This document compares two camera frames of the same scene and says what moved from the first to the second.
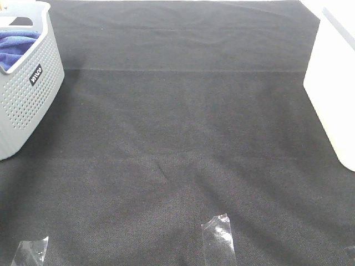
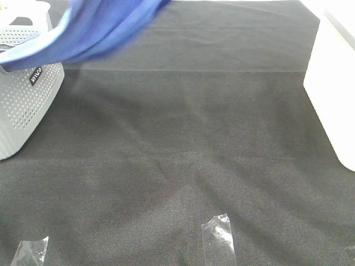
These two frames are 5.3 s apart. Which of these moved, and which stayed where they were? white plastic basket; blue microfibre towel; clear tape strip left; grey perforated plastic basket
Moved: blue microfibre towel
Stayed: white plastic basket; grey perforated plastic basket; clear tape strip left
